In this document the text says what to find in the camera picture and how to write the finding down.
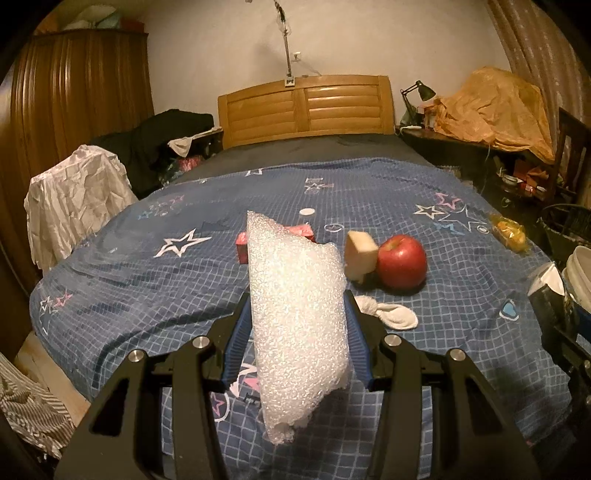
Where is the beige foam sponge block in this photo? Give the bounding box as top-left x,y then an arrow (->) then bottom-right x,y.
344,230 -> 379,282

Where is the white bubble wrap sheet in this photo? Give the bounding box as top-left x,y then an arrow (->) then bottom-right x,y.
246,211 -> 349,445

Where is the white knotted sock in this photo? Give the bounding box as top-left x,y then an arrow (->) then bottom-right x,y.
355,295 -> 419,331

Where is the blue checkered star quilt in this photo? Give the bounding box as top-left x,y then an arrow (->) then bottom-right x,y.
30,158 -> 570,479

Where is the red apple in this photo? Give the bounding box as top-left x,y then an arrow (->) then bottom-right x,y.
376,234 -> 428,291

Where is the small black snack packet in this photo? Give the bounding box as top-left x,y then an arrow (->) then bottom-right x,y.
527,262 -> 566,331

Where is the white plastic bucket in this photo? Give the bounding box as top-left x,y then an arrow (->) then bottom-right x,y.
563,245 -> 591,313

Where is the yellow snack bag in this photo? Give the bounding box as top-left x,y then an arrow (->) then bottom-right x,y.
490,213 -> 529,254

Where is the red cigarette box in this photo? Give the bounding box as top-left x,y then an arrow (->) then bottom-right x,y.
235,224 -> 315,264

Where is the black wicker basket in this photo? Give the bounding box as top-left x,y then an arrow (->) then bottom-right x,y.
541,203 -> 591,267

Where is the white crumpled cloth cover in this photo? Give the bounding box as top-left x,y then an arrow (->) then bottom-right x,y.
24,145 -> 137,273

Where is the dark wooden desk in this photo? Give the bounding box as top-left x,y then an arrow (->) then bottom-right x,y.
399,127 -> 549,192

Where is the dark wooden chair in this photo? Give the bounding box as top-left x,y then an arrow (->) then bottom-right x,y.
549,107 -> 590,204

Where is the black clothes pile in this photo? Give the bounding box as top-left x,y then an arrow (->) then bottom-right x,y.
88,109 -> 222,199

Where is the dark grey bed sheet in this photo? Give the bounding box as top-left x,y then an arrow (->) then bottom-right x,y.
173,134 -> 431,184

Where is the black desk lamp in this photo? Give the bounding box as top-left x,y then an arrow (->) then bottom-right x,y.
400,80 -> 436,127

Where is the orange cloth cover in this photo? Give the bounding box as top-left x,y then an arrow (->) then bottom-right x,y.
425,67 -> 554,165

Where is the wooden headboard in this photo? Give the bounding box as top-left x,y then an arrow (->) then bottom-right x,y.
218,75 -> 394,149

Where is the brown wooden wardrobe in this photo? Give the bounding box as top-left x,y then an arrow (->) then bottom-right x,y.
1,29 -> 154,293

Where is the striped brown curtain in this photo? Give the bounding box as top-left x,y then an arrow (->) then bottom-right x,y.
487,0 -> 590,142

